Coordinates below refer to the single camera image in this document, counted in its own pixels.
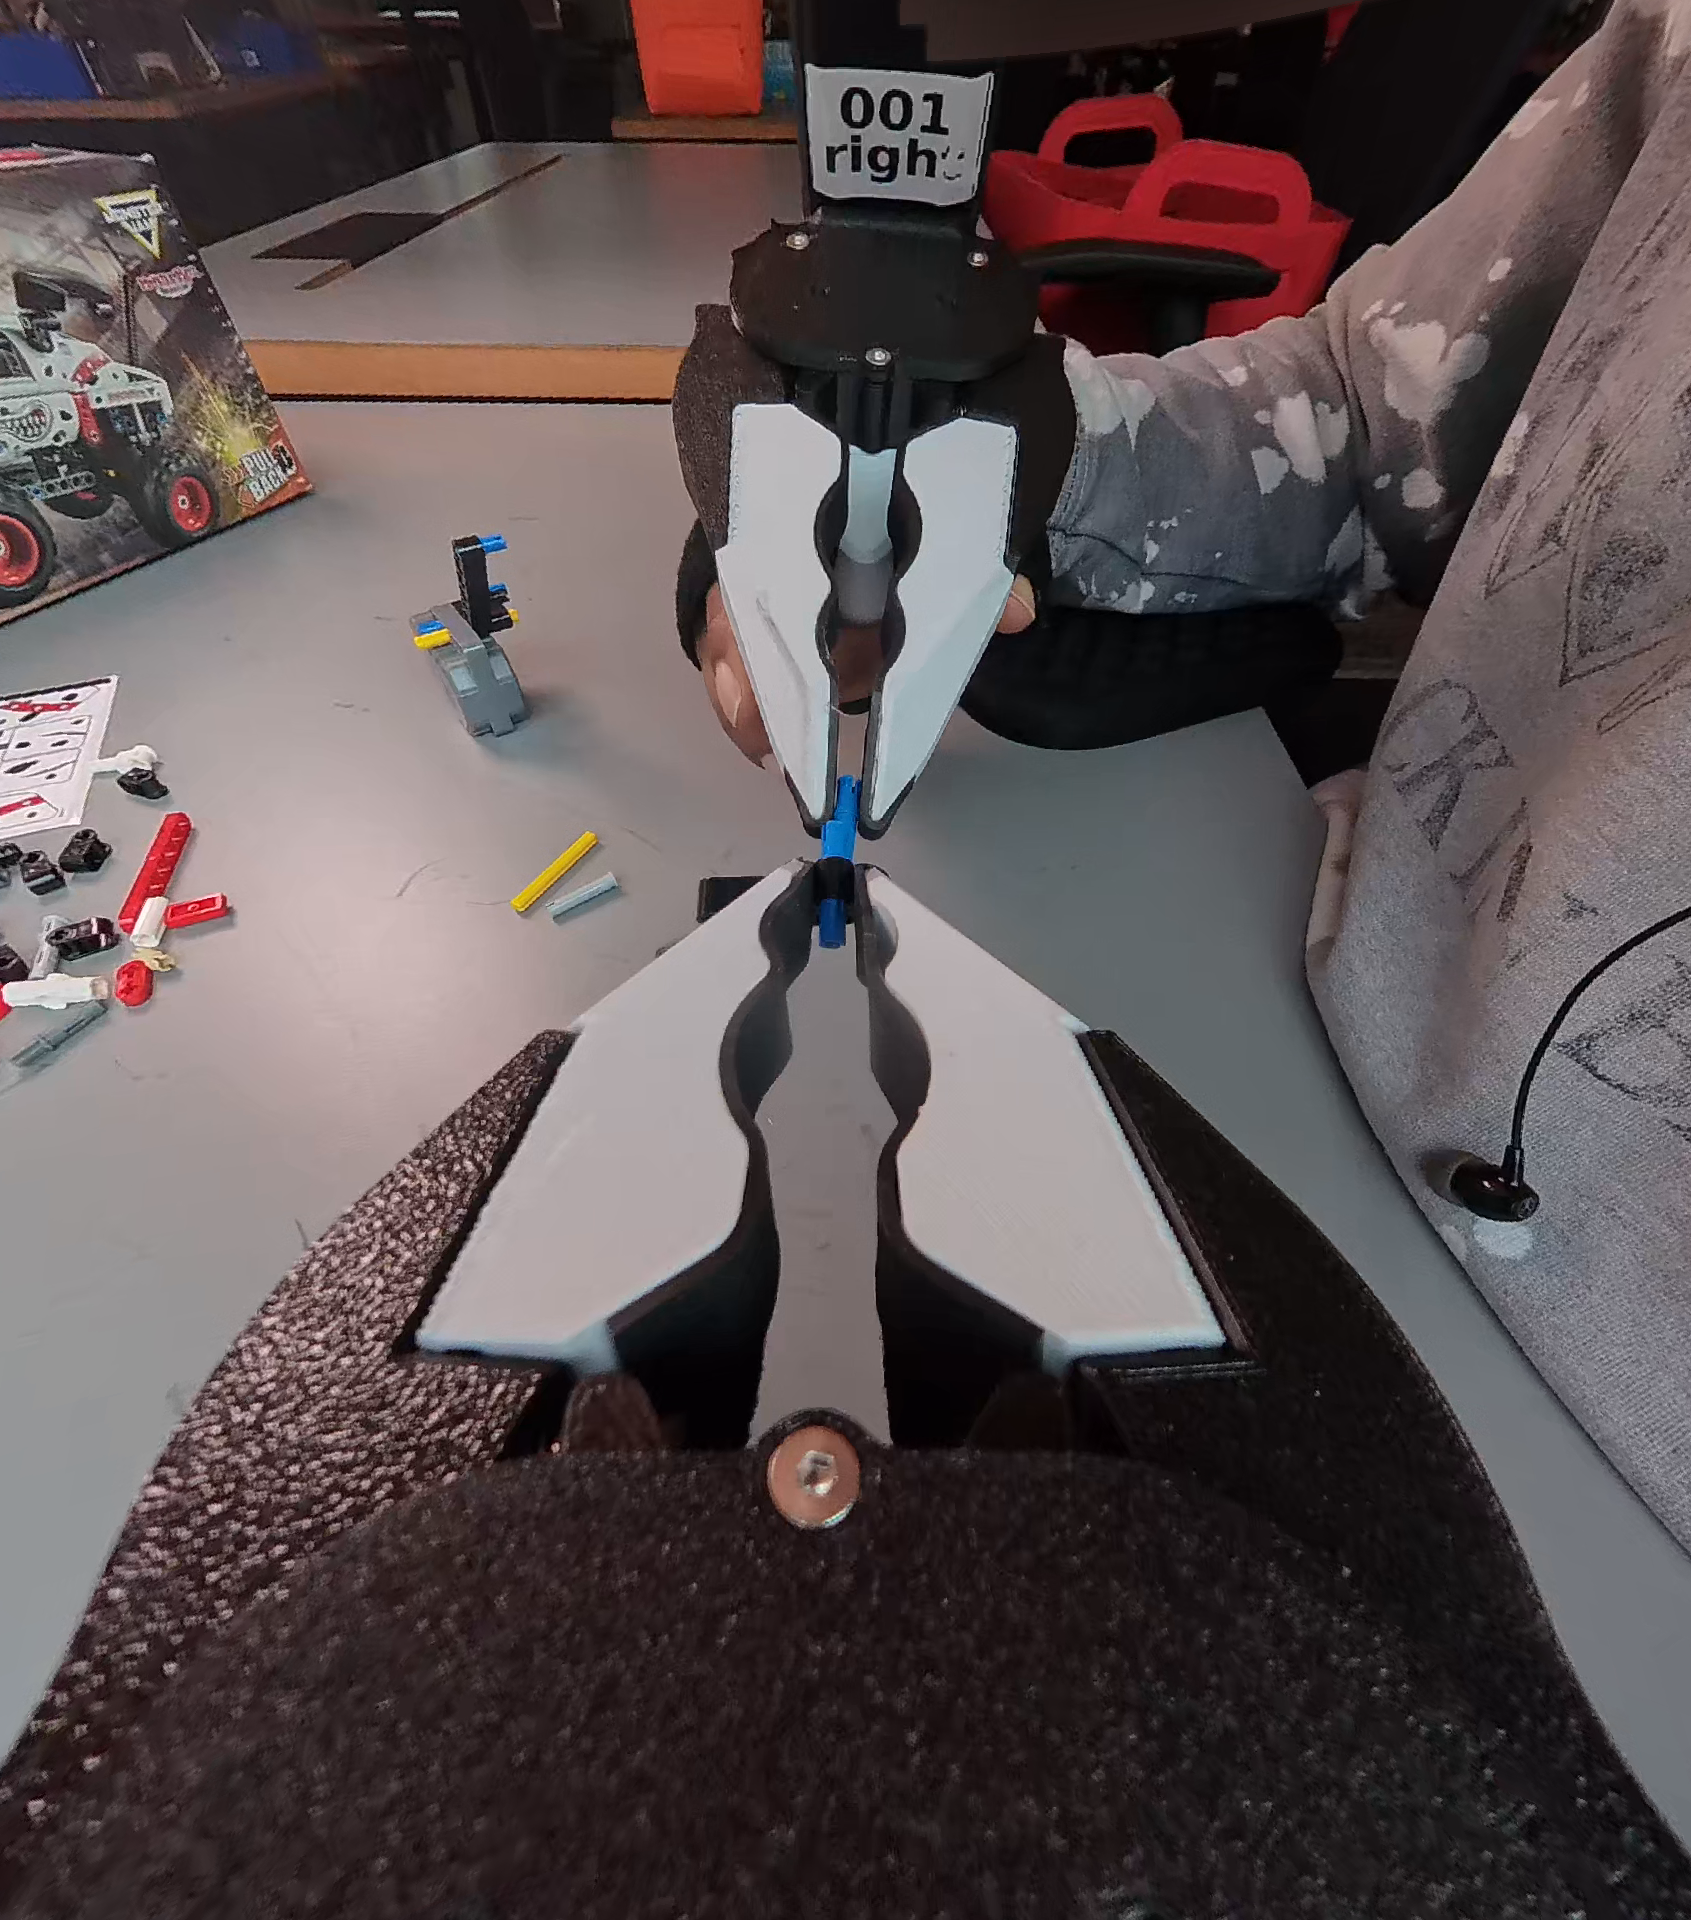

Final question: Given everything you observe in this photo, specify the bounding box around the long red beam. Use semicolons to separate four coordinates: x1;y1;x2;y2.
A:
115;811;195;939

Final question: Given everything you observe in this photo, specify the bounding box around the grey table with wooden edge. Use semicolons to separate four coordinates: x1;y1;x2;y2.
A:
193;137;810;404

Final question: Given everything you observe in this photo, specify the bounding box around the monster truck toy box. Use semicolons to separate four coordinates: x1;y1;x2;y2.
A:
0;144;315;669

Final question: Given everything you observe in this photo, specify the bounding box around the person's grey hoodie torso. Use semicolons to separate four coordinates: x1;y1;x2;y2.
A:
1302;0;1691;1652

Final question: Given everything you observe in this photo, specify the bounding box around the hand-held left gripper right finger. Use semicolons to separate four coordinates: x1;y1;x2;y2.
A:
852;863;1228;1374

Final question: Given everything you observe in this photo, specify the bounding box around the grey desk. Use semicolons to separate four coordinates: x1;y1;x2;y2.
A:
0;395;1691;1920

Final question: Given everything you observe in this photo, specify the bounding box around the black earphone with cable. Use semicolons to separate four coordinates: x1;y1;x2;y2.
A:
1446;845;1691;1224

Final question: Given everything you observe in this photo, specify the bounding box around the person's right forearm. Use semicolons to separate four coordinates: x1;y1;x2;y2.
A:
1048;239;1508;617

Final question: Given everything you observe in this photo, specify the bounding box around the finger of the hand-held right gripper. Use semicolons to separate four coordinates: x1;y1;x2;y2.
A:
856;420;1016;835
714;395;854;841

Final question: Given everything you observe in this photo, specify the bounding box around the grey and black partial model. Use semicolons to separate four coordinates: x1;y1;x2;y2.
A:
411;531;531;739

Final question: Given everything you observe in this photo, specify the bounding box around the black beam piece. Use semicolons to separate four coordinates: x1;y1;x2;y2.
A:
696;862;862;924

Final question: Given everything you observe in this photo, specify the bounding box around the red tote basket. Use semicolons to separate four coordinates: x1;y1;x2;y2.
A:
988;91;1354;347

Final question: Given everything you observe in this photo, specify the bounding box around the yellow axle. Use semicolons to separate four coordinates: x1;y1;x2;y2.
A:
511;827;602;916

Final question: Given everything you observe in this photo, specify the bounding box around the black chair armrest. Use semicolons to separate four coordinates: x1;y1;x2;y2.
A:
1010;245;1282;353

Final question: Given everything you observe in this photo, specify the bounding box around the blue connector pin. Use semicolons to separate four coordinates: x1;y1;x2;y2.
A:
816;774;860;950

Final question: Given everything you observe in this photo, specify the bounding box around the person's right hand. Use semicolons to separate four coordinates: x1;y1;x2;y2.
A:
700;575;1042;770

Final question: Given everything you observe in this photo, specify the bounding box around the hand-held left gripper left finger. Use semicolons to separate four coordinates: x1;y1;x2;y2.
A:
415;857;824;1374

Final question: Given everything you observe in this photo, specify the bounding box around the orange container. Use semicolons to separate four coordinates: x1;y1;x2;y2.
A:
628;0;772;120

